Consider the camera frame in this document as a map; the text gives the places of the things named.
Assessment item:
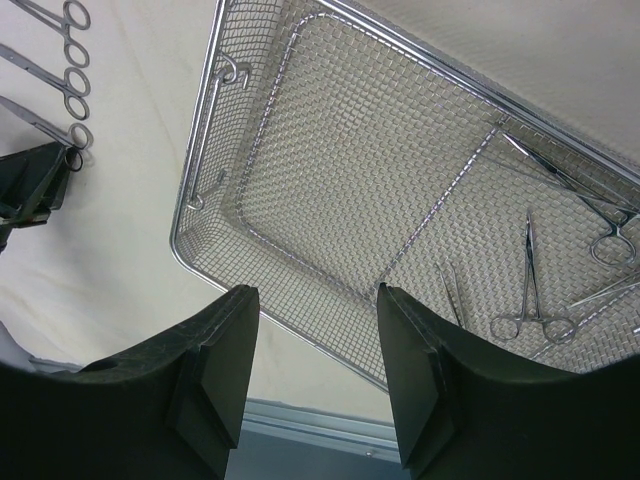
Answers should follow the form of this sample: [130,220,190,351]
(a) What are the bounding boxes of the beige wrapping cloth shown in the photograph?
[0,0,640,426]

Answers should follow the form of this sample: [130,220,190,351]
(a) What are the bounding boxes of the steel curved hemostat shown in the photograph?
[500,130,639,267]

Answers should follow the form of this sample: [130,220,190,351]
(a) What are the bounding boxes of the steel straight hemostat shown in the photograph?
[489,209,577,345]

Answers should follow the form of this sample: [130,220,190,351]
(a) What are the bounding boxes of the steel scissors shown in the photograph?
[1,44,91,121]

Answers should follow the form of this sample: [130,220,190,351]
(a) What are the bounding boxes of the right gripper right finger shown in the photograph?
[377,284,639,479]

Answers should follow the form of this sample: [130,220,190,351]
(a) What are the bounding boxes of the aluminium front rail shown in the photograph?
[29,349,401,459]

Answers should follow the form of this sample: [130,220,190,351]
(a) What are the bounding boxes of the steel tweezers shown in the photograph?
[435,263,464,328]

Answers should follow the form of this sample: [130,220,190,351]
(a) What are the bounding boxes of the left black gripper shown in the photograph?
[0,142,84,253]

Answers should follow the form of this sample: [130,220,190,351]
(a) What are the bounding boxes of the steel ring-handled forceps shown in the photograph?
[10,0,92,31]

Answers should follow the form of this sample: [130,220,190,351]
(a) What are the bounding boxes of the steel ring-handled clamp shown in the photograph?
[1,96,94,172]

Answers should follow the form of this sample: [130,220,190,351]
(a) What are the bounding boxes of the wire mesh instrument tray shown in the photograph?
[170,1,639,388]

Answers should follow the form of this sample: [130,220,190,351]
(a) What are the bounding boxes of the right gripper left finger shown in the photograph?
[1,285,260,479]

